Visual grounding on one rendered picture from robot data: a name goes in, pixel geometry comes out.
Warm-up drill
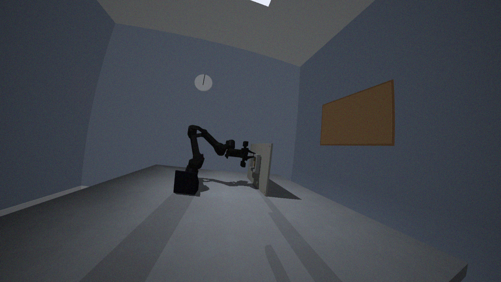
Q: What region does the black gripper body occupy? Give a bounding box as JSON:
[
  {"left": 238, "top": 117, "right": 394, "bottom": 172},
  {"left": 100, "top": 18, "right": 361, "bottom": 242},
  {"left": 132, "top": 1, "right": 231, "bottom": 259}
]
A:
[{"left": 234, "top": 141, "right": 249, "bottom": 168}]

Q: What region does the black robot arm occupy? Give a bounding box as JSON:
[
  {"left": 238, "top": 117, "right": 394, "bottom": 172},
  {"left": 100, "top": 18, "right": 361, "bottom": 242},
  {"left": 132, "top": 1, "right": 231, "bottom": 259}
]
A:
[{"left": 185, "top": 125, "right": 248, "bottom": 173}]

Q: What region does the grey rectangular picture frame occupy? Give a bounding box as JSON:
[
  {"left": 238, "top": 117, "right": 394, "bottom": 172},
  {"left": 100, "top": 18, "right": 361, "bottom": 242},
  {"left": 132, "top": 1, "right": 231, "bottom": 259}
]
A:
[{"left": 249, "top": 153, "right": 261, "bottom": 174}]

